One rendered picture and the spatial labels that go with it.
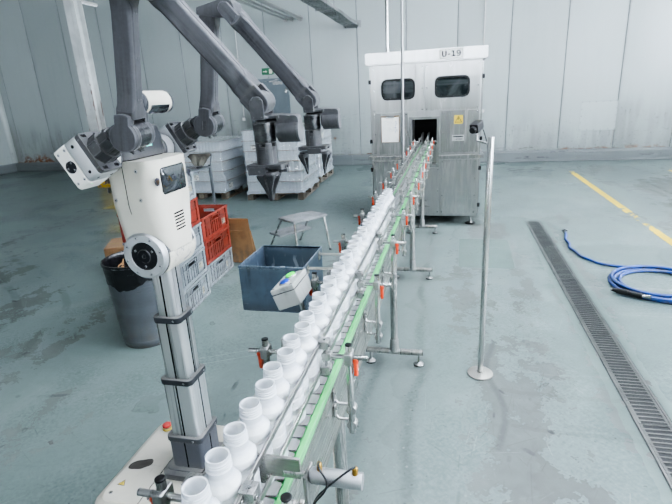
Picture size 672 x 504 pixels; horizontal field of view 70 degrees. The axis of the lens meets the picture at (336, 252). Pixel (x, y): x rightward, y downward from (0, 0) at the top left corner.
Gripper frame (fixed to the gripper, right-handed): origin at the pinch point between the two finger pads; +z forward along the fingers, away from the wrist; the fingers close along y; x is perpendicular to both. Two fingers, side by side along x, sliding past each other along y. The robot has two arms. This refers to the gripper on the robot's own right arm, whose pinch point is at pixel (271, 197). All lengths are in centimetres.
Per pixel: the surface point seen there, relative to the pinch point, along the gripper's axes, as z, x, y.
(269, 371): 24, -46, 14
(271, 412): 29, -52, 16
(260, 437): 30, -58, 16
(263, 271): 47, 68, -34
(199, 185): 106, 654, -389
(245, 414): 25, -58, 14
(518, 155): 123, 1038, 194
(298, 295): 32.0, 7.9, 2.2
